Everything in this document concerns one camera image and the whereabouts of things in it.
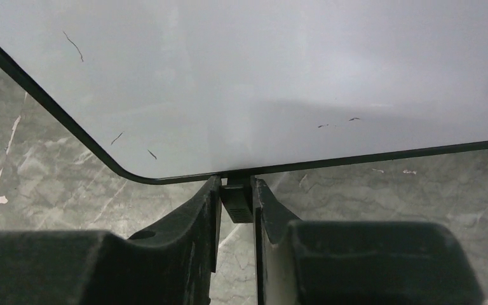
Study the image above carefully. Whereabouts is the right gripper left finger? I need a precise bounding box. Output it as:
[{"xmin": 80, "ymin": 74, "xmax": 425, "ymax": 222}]
[{"xmin": 0, "ymin": 176, "xmax": 221, "ymax": 304}]

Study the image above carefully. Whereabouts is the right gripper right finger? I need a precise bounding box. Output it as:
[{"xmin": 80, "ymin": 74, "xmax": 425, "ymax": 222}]
[{"xmin": 252, "ymin": 179, "xmax": 484, "ymax": 304}]

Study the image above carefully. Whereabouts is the white whiteboard black frame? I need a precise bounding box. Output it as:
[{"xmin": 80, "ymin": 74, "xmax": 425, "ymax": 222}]
[{"xmin": 0, "ymin": 1, "xmax": 488, "ymax": 184}]

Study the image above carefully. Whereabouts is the black whiteboard foot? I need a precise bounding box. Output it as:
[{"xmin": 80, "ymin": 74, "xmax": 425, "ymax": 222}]
[{"xmin": 220, "ymin": 177, "xmax": 254, "ymax": 224}]

